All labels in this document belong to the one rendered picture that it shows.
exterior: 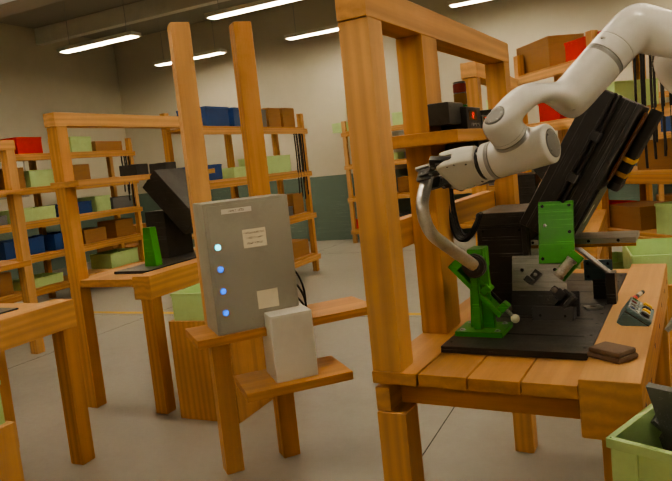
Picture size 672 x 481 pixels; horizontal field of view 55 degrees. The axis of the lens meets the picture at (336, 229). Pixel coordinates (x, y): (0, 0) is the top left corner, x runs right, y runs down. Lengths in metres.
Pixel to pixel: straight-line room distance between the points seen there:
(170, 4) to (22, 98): 3.48
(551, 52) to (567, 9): 5.29
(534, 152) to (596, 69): 0.22
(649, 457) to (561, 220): 1.19
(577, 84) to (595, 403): 0.76
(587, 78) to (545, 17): 10.03
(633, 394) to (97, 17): 12.02
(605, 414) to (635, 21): 0.89
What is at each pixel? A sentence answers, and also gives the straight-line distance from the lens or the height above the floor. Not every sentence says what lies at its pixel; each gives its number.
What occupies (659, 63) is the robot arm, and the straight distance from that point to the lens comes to 1.68.
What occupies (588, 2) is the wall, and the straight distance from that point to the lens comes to 11.45.
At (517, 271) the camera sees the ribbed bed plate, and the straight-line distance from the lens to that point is 2.32.
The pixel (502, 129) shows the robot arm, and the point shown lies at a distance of 1.35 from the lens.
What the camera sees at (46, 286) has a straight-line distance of 9.40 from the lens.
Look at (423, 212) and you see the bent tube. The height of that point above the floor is 1.34.
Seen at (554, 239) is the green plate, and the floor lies 1.15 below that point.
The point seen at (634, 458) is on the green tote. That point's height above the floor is 0.93.
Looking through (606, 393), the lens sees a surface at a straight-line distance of 1.71.
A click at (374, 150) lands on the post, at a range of 1.76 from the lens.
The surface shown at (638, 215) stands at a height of 0.84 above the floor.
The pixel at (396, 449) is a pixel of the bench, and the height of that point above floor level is 0.65.
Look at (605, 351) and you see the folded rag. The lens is 1.82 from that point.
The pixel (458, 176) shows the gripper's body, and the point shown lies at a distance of 1.49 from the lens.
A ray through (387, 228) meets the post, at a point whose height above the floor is 1.29.
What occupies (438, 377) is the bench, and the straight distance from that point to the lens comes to 1.81.
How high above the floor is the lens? 1.48
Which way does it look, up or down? 6 degrees down
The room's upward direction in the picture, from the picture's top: 6 degrees counter-clockwise
